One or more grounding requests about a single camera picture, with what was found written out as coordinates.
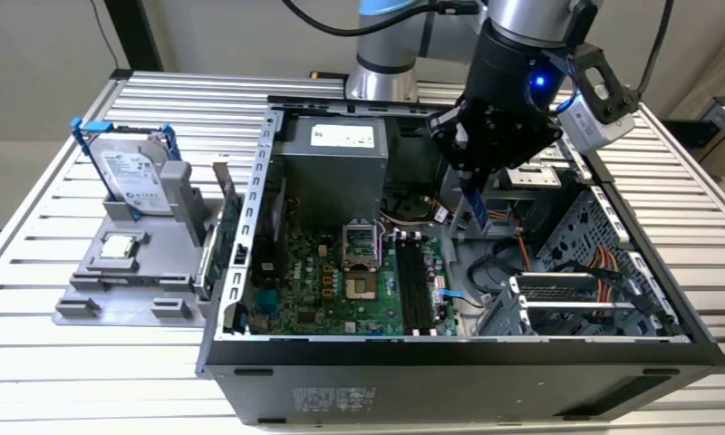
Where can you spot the hard disk in blue carrier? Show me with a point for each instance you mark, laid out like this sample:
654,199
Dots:
129,167

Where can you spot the grey parts rack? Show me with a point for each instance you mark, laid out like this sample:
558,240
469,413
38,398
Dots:
157,254

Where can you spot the black RAM slot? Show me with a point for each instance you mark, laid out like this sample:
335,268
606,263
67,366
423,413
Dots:
409,290
425,290

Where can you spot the green graphics card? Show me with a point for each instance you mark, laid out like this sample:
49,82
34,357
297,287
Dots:
229,213

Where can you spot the black PC case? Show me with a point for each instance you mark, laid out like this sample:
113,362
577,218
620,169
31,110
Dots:
458,389

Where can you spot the black vertical post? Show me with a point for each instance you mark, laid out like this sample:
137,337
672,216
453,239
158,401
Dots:
133,36

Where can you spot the black plastic case latch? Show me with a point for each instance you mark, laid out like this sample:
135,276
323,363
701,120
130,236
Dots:
239,254

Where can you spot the yellow tipped black bar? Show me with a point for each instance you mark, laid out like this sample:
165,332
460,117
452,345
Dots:
314,74

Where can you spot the green motherboard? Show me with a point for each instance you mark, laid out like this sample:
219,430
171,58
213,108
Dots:
314,281

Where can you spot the black case fan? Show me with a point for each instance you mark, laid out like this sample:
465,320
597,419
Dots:
274,222

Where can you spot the round black speaker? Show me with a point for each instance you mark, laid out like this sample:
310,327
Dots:
417,206

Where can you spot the blue expansion slot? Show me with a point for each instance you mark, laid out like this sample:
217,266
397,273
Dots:
265,302

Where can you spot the CPU socket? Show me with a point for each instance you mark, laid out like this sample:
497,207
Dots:
359,287

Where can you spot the grey power supply unit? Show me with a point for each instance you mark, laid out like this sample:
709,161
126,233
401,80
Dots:
331,181

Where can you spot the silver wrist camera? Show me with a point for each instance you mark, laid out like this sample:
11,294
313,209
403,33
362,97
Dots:
592,124

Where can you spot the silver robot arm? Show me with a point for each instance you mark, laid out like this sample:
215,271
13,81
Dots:
386,45

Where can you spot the silver CPU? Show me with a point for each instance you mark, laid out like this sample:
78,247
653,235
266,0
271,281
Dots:
119,245

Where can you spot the grey metal disk bay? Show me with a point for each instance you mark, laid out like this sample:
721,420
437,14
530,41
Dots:
580,306

